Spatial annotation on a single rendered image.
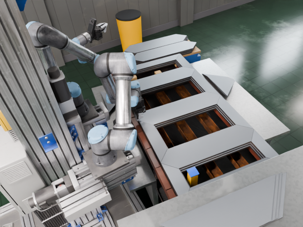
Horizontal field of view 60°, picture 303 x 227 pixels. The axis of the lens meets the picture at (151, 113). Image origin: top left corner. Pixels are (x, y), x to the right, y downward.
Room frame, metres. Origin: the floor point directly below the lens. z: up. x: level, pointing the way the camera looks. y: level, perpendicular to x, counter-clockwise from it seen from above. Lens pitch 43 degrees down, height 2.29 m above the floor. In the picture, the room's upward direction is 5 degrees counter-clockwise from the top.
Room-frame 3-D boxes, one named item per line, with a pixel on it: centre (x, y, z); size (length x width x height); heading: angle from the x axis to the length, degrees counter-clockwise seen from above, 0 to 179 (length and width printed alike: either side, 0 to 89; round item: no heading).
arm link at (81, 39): (1.74, 0.47, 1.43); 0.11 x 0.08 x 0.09; 142
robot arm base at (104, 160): (1.01, 0.31, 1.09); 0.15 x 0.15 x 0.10
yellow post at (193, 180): (0.95, -0.23, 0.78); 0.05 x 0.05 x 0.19; 18
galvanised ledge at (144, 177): (1.63, 0.30, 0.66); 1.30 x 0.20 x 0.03; 18
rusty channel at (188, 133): (1.59, -0.23, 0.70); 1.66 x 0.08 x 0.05; 18
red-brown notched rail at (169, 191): (1.48, 0.13, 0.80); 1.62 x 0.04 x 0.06; 18
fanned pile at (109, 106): (1.97, 0.38, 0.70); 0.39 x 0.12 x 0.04; 18
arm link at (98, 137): (1.00, 0.30, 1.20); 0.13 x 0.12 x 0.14; 82
